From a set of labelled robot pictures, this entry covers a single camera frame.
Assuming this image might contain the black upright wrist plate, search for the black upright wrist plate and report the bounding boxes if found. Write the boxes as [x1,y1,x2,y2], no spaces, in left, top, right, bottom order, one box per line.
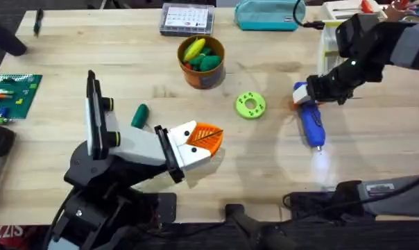
[85,69,107,161]

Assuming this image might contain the teal zip pouch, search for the teal zip pouch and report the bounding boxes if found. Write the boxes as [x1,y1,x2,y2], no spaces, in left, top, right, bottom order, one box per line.
[234,0,307,32]

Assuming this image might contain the red printed label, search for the red printed label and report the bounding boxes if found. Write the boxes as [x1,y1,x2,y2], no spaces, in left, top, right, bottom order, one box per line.
[0,224,35,250]

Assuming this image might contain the green board with toy blocks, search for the green board with toy blocks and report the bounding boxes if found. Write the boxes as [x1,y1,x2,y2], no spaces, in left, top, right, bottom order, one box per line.
[0,73,44,126]

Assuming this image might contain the black rail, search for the black rail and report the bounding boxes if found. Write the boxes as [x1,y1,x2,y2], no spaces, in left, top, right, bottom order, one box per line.
[126,203,419,250]

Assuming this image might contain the black cylinder with yellow tape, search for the black cylinder with yellow tape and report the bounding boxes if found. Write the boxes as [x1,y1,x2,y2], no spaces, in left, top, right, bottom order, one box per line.
[0,17,28,58]

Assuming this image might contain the blue electric screwdriver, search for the blue electric screwdriver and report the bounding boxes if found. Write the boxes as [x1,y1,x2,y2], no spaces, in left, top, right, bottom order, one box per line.
[293,81,327,152]

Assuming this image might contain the green disc with holes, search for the green disc with holes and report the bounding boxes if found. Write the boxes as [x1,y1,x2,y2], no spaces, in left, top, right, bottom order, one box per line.
[234,90,267,120]

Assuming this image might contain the orange tub with toy vegetables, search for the orange tub with toy vegetables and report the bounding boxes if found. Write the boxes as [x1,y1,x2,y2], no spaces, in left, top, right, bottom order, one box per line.
[176,34,227,91]

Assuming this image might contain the black pen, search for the black pen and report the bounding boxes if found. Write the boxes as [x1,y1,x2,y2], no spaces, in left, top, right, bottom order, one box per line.
[33,8,45,38]

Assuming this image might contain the white box with tools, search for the white box with tools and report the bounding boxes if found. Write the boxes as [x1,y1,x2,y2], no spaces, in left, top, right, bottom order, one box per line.
[316,0,388,77]

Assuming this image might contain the clear plastic box with label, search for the clear plastic box with label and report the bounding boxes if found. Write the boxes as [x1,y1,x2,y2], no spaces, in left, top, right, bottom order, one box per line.
[158,2,216,38]

